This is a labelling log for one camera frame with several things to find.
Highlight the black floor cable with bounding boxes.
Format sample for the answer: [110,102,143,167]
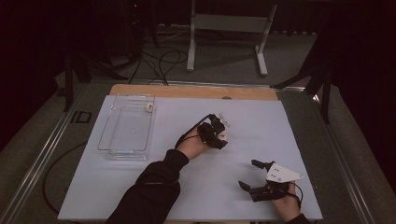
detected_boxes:
[42,141,89,216]

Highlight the white table mat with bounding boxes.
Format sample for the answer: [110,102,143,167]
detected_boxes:
[57,94,324,222]

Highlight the person's right hand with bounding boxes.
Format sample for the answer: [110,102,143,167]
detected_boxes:
[270,181,302,223]

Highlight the aluminium floor rail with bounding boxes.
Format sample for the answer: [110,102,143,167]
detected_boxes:
[0,83,90,224]
[311,92,379,224]

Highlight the right hand-held gripper cable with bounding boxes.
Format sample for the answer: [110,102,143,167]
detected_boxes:
[289,181,304,209]

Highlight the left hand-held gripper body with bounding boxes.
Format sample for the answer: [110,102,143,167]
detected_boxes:
[197,113,232,150]

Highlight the black floor cables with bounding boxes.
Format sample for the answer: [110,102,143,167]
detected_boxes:
[127,46,190,87]

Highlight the person's left hand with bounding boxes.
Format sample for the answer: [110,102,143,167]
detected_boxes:
[176,127,210,161]

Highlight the black rectangular floor bracket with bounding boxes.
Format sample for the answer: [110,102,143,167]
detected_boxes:
[70,110,93,124]

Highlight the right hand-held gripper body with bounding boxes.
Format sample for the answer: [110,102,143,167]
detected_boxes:
[248,162,304,203]

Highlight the black stand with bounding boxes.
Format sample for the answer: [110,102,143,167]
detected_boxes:
[269,29,333,124]
[63,50,129,113]

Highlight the clear plastic container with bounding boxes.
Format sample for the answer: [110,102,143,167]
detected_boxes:
[97,93,156,161]

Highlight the white metal stand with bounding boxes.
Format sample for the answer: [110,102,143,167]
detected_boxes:
[186,0,279,77]

